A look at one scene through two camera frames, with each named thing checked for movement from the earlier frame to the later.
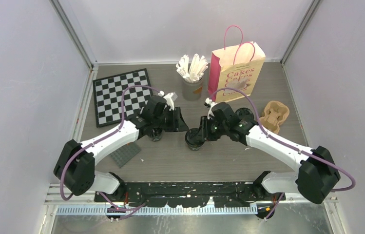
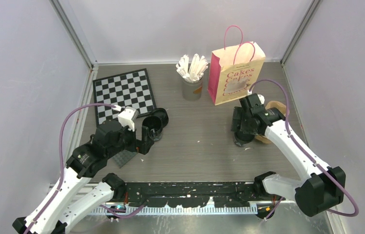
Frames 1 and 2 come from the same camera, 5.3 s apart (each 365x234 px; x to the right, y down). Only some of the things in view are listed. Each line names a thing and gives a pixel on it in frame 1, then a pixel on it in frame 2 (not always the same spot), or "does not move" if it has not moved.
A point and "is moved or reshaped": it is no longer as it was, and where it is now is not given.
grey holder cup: (192, 91) does not move
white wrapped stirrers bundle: (197, 67) does not move
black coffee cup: (195, 146) is moved or reshaped
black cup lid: (195, 137) is moved or reshaped
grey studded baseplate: (124, 154) does not move
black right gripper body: (212, 129) to (245, 124)
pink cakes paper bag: (233, 70) does not move
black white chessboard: (108, 92) does not move
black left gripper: (178, 124) to (146, 142)
